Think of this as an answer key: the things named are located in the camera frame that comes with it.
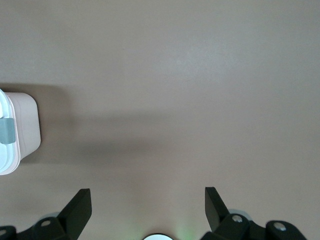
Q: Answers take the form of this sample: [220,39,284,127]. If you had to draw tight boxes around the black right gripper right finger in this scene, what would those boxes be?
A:
[201,186,309,240]

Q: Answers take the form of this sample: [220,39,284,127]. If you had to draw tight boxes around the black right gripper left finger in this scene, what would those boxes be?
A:
[0,188,93,240]

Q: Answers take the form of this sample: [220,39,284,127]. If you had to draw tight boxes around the white box lid grey clips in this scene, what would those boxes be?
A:
[0,87,16,172]

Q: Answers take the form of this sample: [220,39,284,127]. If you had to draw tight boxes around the clear plastic storage container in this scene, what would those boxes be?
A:
[0,91,42,176]

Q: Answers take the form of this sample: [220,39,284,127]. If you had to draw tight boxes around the brown table mat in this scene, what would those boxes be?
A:
[0,0,320,240]

